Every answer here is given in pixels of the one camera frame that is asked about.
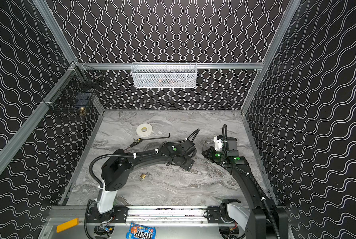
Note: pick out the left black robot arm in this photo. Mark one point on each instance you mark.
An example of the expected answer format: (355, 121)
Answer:
(111, 172)

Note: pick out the black wire wall basket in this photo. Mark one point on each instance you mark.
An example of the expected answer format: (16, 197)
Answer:
(79, 90)

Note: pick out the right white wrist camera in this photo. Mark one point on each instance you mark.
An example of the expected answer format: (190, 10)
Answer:
(218, 140)

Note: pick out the black hex key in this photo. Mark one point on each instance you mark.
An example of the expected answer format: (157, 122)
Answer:
(160, 137)

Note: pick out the brass padlock in basket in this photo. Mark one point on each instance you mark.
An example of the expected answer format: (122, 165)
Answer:
(82, 111)

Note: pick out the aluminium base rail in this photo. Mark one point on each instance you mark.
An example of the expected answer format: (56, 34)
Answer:
(171, 215)

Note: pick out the yellow block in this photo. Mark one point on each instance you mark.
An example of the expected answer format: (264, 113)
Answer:
(67, 225)

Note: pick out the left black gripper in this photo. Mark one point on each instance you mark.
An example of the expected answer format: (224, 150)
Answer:
(188, 164)

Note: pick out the white mesh wall basket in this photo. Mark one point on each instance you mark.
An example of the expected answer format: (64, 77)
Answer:
(164, 74)

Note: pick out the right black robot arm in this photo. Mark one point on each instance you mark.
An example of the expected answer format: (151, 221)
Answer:
(263, 218)

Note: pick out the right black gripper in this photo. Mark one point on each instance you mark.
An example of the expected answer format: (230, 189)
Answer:
(209, 154)

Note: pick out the white tape roll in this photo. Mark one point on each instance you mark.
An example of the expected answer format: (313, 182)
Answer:
(144, 130)

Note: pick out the blue candy bag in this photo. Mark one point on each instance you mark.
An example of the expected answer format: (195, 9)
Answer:
(137, 231)

